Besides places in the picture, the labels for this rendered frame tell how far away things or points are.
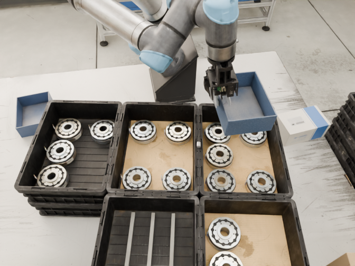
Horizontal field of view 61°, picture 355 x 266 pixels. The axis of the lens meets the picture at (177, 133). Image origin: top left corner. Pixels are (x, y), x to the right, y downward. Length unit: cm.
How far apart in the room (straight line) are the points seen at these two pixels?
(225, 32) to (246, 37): 253
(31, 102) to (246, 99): 106
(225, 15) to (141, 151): 67
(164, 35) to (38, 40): 272
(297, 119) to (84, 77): 110
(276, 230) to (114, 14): 82
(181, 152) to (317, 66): 213
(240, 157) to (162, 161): 30
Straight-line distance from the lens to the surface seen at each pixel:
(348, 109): 199
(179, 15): 75
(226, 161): 112
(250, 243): 104
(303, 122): 142
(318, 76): 298
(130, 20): 82
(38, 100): 164
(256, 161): 118
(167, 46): 74
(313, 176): 138
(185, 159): 115
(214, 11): 68
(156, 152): 117
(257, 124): 92
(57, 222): 126
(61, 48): 322
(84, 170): 118
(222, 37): 71
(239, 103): 101
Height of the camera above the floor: 180
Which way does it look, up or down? 53 degrees down
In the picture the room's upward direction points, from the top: straight up
